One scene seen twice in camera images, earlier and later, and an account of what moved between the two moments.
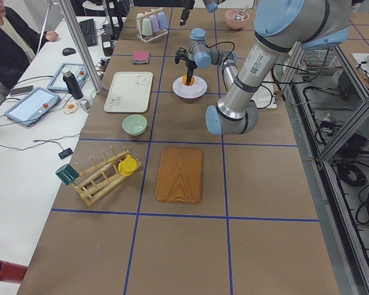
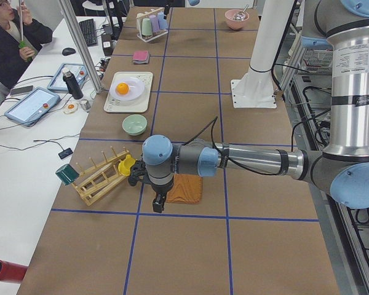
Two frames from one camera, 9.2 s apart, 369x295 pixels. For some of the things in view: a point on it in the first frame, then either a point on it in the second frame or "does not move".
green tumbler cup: (146, 27) does not move
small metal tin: (85, 104) does not move
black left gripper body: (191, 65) to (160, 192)
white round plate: (197, 89) to (136, 89)
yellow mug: (126, 166) does not move
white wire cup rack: (139, 19) does not move
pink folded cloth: (140, 55) does not move
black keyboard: (88, 28) does not move
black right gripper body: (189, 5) to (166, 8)
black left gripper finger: (189, 78) to (158, 203)
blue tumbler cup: (162, 20) does not move
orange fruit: (184, 80) to (122, 88)
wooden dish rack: (101, 178) does not move
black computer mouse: (66, 51) does not move
